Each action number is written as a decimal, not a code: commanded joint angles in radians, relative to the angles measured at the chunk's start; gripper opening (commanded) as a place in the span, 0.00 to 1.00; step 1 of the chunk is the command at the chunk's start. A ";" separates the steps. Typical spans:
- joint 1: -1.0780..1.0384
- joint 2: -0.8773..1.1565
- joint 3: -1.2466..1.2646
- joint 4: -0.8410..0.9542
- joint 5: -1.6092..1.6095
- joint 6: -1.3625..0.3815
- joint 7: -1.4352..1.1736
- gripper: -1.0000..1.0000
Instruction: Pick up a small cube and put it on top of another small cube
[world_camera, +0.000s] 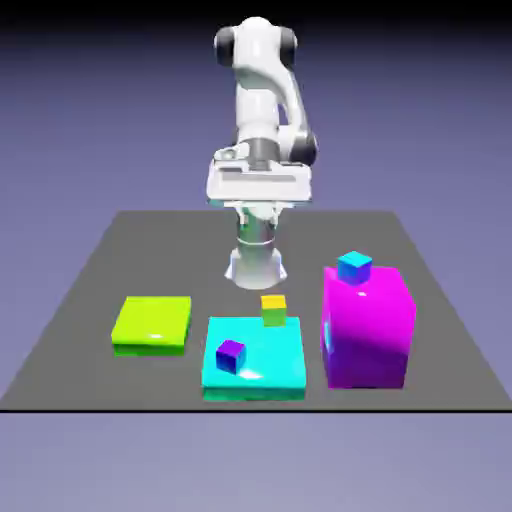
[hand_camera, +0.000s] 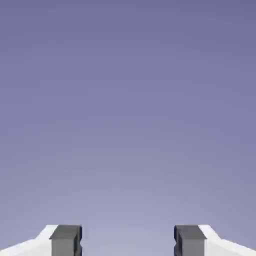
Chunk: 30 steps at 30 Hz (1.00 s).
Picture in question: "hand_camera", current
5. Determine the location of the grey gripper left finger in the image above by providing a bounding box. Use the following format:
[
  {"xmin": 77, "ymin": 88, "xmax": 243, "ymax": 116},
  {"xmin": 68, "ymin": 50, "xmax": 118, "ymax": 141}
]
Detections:
[{"xmin": 0, "ymin": 224, "xmax": 83, "ymax": 256}]

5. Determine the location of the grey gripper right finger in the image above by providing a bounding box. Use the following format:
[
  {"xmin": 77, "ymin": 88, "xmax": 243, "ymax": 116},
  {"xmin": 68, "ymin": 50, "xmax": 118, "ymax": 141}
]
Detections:
[{"xmin": 173, "ymin": 224, "xmax": 256, "ymax": 256}]

